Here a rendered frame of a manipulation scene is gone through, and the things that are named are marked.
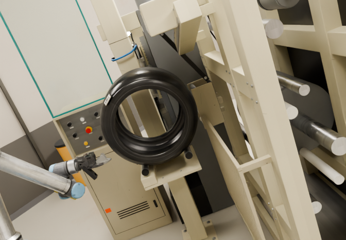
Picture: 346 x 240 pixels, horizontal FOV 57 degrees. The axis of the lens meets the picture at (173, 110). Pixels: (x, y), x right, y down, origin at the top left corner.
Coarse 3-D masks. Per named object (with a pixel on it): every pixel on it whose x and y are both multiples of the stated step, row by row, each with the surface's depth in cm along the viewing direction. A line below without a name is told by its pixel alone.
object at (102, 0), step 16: (96, 0) 195; (112, 0) 196; (112, 16) 198; (112, 32) 201; (112, 48) 204; (128, 48) 205; (128, 64) 207; (144, 96) 214; (144, 112) 217; (160, 128) 221; (176, 192) 236; (192, 208) 241; (192, 224) 245
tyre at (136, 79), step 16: (128, 80) 176; (144, 80) 174; (160, 80) 175; (176, 80) 180; (112, 96) 176; (176, 96) 178; (192, 96) 184; (112, 112) 177; (192, 112) 182; (112, 128) 179; (176, 128) 212; (192, 128) 184; (112, 144) 183; (128, 144) 209; (144, 144) 213; (160, 144) 213; (176, 144) 185; (128, 160) 189; (144, 160) 187; (160, 160) 188
